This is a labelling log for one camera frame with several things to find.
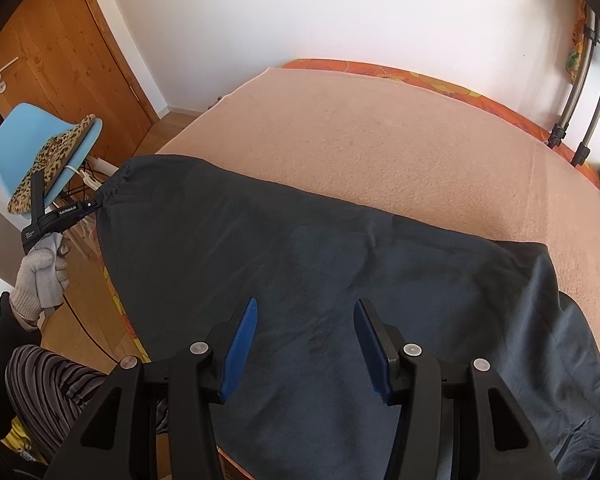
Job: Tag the person's left hand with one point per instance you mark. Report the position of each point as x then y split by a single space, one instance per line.
35 275

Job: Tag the leopard print cushion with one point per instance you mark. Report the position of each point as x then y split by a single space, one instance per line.
55 152

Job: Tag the dark grey pants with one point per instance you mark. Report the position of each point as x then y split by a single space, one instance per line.
280 240

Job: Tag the light blue chair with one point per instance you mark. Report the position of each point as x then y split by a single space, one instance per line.
15 130

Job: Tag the beige blanket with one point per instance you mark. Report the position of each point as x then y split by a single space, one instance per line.
380 150

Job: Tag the colourful patterned cloth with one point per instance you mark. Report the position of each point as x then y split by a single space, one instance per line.
574 55

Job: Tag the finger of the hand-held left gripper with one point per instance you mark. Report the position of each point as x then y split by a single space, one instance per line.
91 206

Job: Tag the yellow cloth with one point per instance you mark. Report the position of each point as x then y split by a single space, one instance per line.
22 442

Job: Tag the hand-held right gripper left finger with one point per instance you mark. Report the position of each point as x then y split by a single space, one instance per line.
237 355

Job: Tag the person's striped trouser leg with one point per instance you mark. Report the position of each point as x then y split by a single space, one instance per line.
55 385

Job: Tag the person's left forearm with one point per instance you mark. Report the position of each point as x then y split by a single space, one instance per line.
5 330

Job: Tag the white power strip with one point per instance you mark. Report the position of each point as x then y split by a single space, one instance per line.
100 164

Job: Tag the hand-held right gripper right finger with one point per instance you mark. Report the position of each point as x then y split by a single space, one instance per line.
375 355

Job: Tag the wooden door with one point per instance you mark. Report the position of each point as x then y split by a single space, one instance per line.
55 50

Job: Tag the metal folding frame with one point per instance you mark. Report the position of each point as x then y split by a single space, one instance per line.
555 136

